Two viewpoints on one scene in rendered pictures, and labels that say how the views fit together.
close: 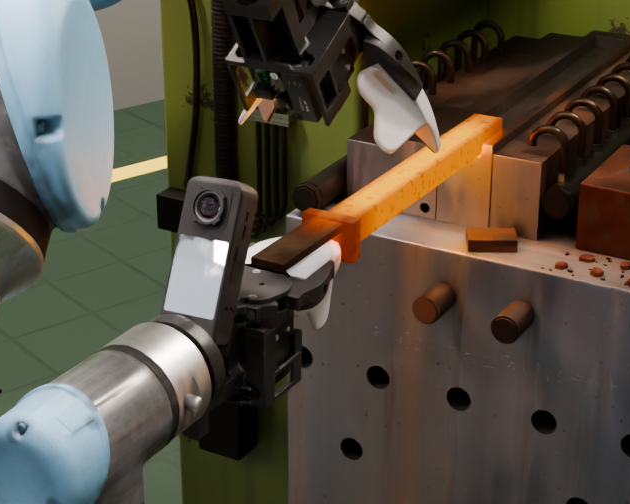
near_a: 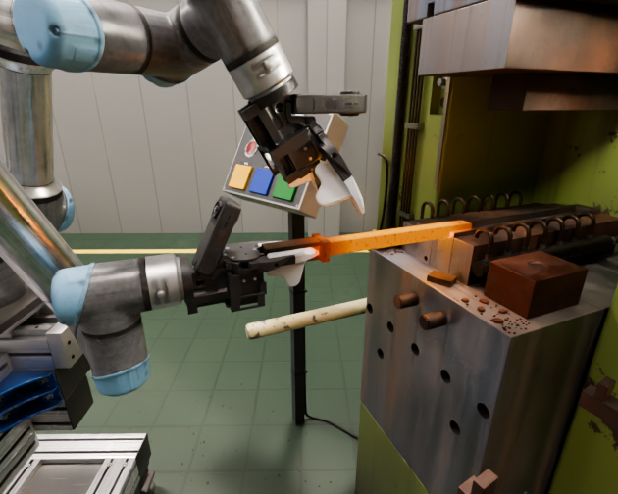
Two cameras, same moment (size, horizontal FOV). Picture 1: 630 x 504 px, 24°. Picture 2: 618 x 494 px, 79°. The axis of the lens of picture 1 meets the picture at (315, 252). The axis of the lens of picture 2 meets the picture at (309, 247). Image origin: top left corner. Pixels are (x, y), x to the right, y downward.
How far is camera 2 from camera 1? 71 cm
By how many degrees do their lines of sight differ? 35
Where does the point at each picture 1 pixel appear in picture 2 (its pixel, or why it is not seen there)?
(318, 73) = (277, 154)
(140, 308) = not seen: hidden behind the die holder
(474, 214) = (443, 266)
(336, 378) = (378, 321)
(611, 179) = (510, 263)
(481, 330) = not seen: hidden behind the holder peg
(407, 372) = (399, 328)
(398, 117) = (334, 189)
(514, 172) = (461, 248)
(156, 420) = (128, 293)
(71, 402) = (82, 271)
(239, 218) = (222, 216)
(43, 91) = not seen: outside the picture
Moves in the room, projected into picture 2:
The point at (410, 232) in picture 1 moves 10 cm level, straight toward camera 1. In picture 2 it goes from (410, 266) to (385, 282)
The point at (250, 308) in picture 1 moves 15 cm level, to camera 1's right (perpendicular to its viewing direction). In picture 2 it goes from (226, 262) to (309, 292)
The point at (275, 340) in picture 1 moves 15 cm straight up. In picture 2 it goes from (239, 281) to (231, 177)
